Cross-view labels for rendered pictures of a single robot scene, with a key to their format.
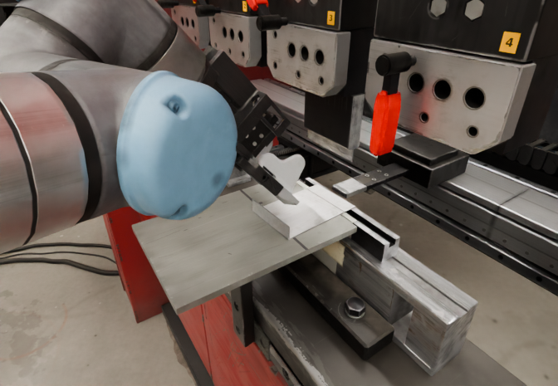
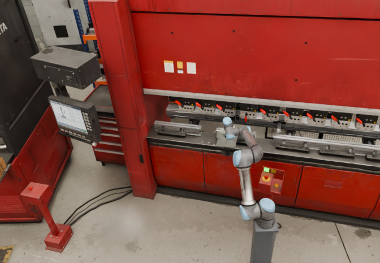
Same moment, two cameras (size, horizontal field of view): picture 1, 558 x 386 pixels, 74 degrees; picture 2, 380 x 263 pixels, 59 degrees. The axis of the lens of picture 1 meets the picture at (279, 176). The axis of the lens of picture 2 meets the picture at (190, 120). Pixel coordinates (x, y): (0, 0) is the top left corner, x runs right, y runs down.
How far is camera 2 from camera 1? 285 cm
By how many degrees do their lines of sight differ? 34
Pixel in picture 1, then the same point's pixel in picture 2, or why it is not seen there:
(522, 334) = not seen: hidden behind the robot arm
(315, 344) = (241, 147)
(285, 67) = (224, 113)
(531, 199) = not seen: hidden behind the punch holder
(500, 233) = (250, 121)
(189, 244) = (225, 142)
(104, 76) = (245, 128)
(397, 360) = not seen: hidden behind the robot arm
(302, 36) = (228, 110)
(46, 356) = (139, 223)
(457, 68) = (251, 112)
